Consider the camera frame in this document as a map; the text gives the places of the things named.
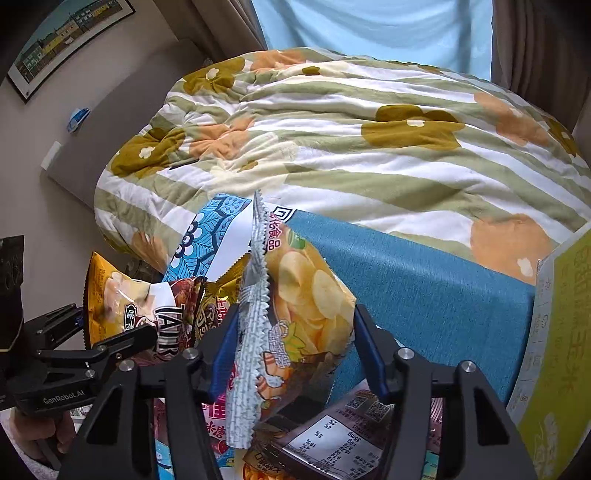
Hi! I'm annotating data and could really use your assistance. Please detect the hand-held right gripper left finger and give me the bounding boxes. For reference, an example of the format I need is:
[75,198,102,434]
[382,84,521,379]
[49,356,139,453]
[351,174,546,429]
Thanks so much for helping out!
[58,302,245,480]

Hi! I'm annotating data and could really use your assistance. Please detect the person's left hand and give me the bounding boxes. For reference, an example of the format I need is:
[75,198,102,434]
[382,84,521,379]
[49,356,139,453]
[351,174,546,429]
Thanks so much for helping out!
[9,406,77,464]

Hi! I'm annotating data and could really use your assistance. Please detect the brown curtain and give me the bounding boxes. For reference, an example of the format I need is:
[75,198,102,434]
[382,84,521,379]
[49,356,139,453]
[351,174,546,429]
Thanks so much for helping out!
[182,0,269,63]
[489,0,591,134]

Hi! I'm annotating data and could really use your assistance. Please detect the yellow potato chip packet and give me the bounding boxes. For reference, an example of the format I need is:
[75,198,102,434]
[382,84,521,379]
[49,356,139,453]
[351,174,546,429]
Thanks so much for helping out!
[228,191,358,450]

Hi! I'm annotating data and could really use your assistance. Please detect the brown snack packet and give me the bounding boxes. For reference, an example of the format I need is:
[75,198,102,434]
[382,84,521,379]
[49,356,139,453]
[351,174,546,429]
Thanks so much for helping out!
[134,277,208,365]

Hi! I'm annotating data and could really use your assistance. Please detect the orange snack packet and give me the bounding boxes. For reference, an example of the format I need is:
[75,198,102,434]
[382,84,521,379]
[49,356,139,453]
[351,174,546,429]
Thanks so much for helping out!
[240,450,287,480]

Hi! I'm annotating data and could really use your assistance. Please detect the light blue sheer curtain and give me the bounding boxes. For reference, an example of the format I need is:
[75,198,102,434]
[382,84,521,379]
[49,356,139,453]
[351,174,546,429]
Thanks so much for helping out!
[252,0,495,81]

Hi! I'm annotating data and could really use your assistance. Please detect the golden snack packet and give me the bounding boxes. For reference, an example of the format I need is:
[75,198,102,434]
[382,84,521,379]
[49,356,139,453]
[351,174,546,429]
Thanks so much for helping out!
[83,251,167,349]

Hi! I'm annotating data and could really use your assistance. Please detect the blue snack packet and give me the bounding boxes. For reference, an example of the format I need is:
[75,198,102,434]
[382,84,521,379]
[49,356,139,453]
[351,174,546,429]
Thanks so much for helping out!
[154,438,177,480]

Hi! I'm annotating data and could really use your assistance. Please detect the dark packet with nutrition label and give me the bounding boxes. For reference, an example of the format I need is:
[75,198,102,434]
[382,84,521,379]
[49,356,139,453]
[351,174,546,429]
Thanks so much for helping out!
[263,390,407,480]

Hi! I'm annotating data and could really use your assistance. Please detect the floral striped blanket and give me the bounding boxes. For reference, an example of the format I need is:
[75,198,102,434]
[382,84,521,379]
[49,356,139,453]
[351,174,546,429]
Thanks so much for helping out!
[95,46,591,287]

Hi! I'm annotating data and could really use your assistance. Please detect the white wall switch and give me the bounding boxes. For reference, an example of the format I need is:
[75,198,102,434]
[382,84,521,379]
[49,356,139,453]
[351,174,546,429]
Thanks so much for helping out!
[41,141,63,171]

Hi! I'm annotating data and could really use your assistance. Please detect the blue patterned tablecloth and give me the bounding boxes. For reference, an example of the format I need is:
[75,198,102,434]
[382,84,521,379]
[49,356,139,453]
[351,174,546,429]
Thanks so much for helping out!
[166,194,536,407]

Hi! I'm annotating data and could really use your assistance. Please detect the small blue object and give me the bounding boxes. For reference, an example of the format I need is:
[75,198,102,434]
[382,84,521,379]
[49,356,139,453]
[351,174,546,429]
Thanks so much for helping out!
[67,107,90,132]

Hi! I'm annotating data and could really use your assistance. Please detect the grey headboard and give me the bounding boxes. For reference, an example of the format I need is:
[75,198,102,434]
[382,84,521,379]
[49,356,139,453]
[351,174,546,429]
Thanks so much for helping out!
[46,37,213,232]

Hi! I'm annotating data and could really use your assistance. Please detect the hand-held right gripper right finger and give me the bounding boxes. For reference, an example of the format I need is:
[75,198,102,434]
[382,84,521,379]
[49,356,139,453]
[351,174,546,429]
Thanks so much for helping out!
[352,305,539,480]

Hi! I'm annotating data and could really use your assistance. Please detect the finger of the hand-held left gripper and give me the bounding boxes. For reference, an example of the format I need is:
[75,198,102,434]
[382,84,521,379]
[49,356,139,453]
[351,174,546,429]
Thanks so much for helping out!
[23,302,88,356]
[37,322,159,385]

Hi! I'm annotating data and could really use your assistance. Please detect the framed wall picture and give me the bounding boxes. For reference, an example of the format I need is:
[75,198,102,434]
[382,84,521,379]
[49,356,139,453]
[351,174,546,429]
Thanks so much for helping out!
[7,0,136,103]

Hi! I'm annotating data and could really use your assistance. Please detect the pink snack packet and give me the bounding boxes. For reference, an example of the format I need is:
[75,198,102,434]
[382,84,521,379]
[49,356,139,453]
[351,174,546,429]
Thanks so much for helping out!
[201,399,238,457]
[425,401,446,462]

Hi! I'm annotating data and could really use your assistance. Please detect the green cardboard box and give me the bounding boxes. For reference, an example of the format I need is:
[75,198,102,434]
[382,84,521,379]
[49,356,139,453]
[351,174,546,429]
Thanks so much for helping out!
[505,231,591,480]

